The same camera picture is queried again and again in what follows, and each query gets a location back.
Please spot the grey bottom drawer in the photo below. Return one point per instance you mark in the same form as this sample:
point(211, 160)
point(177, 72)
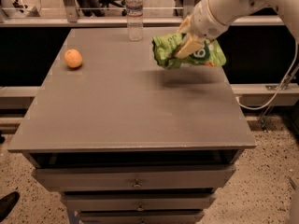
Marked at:
point(146, 217)

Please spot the black shoe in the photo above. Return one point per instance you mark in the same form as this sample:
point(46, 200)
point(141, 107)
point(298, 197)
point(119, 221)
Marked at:
point(7, 203)

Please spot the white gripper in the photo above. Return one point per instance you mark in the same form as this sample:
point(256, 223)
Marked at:
point(203, 24)

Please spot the person legs dark trousers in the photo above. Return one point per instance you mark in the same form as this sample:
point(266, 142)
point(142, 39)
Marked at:
point(90, 7)

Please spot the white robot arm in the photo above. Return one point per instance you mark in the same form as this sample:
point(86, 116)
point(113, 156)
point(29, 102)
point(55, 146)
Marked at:
point(228, 11)

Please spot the grey middle drawer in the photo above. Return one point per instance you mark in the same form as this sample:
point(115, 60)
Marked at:
point(138, 202)

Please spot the clear plastic water bottle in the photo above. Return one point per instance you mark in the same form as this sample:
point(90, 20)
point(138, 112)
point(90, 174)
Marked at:
point(134, 9)

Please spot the grey top drawer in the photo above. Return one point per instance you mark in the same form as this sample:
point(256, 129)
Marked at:
point(134, 178)

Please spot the grey drawer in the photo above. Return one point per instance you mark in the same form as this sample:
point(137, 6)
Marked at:
point(146, 217)
point(134, 178)
point(138, 202)

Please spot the orange fruit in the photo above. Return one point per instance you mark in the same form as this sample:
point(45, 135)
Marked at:
point(73, 58)

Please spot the green rice chip bag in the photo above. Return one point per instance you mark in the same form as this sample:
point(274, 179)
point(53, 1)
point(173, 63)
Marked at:
point(165, 47)

